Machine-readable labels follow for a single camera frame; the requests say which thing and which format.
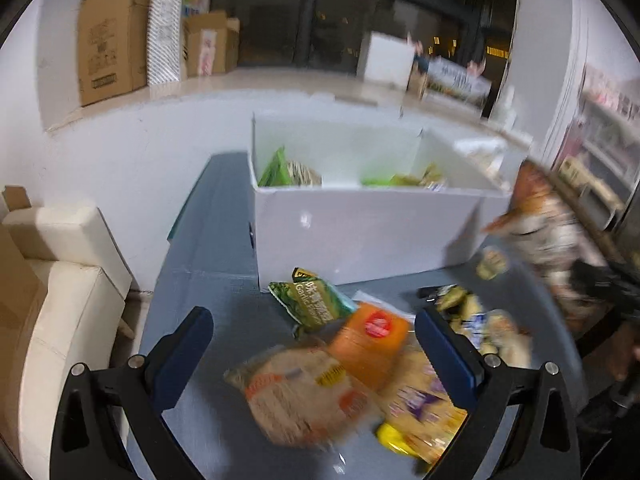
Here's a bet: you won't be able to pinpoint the blue tablecloth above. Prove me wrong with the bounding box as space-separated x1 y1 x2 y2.
125 152 588 480

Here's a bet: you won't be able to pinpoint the dotted white paper bag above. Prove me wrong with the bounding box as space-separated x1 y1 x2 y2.
146 0 188 86

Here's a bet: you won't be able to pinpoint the beige striped cracker packet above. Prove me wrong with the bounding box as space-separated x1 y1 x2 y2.
286 160 323 187

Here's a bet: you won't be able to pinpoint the white foam box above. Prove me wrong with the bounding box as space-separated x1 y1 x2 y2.
356 31 416 90

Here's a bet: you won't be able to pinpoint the printed landscape tissue box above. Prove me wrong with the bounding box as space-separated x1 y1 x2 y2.
425 57 492 107

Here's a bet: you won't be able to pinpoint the flat brown cardboard sheet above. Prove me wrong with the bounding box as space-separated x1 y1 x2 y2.
0 185 47 386

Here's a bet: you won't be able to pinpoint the orange white snack packet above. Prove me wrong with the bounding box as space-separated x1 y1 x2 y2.
481 160 588 283

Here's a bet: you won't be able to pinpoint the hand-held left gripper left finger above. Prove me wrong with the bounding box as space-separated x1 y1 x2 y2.
50 306 215 480

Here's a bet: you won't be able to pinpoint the black window frame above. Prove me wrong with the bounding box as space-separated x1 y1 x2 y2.
205 0 520 81

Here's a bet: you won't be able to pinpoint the cream leather sofa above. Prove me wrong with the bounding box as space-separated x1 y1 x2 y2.
0 200 133 476

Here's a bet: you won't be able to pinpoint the large brown cardboard box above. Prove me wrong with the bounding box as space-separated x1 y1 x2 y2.
76 0 153 107

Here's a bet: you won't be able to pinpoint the white cardboard box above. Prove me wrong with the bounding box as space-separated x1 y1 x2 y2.
248 112 513 293

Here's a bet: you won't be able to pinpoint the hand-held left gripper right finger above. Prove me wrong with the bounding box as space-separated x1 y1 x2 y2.
415 306 583 480

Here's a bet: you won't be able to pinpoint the small brown box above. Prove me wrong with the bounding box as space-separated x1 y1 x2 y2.
407 55 430 99

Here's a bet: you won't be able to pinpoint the clear round cracker packet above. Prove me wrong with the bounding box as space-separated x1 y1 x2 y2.
223 342 381 448

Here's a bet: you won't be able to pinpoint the cluster of small pale snacks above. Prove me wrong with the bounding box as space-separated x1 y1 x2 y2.
437 290 533 368

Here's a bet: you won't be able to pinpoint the clear plastic drawer organizer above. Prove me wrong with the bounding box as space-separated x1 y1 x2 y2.
555 60 640 233

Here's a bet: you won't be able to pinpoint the small yellow-green snack packet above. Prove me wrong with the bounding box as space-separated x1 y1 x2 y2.
476 248 509 281

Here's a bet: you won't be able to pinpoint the small open cardboard box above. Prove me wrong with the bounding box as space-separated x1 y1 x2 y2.
184 10 241 79

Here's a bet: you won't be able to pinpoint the bright green snack packet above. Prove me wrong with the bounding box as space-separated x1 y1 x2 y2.
257 146 293 187

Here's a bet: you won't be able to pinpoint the yellow purple snack packet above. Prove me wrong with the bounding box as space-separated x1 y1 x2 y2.
375 350 468 463

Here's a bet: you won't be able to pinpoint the yellow-green snack packets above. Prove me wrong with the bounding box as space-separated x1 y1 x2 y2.
362 162 448 190

